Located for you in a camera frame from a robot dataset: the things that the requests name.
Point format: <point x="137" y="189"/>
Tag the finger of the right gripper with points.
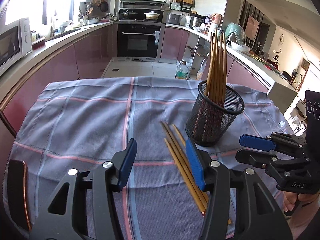
<point x="254" y="158"/>
<point x="257" y="143"/>

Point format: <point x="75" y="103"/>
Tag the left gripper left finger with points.
<point x="110" y="177"/>

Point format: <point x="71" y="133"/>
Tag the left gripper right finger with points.
<point x="213" y="177"/>

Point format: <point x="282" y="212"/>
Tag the black mesh utensil cup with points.
<point x="208" y="120"/>

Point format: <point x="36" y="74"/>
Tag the pink sleeve forearm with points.
<point x="302" y="217"/>

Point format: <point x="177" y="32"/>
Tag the right hand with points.
<point x="291" y="199"/>

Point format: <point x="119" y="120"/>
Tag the blue plaid tablecloth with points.
<point x="80" y="124"/>

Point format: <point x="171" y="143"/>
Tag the wooden chopstick in cup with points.
<point x="220" y="88"/>
<point x="216" y="68"/>
<point x="224" y="57"/>

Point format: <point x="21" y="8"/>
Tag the oil bottle on floor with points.
<point x="182" y="71"/>

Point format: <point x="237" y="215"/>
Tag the green mesh food cover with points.
<point x="235" y="33"/>

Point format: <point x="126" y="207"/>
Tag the pink kettle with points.
<point x="217" y="19"/>

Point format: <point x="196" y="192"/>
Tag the black built-in oven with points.
<point x="138" y="41"/>

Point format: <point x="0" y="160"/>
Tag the steel pot on counter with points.
<point x="195" y="21"/>

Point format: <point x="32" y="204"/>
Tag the silver toaster box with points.
<point x="173" y="18"/>

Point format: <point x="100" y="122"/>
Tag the black lidded pot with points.
<point x="128" y="15"/>

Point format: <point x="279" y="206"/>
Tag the white ceramic pot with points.
<point x="151" y="15"/>

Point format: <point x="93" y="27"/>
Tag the white microwave oven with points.
<point x="15" y="42"/>

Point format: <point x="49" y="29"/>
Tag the black hanging pan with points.
<point x="104" y="7"/>

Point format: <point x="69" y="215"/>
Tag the black range hood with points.
<point x="142" y="4"/>

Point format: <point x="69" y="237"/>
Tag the black camera box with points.
<point x="312" y="114"/>

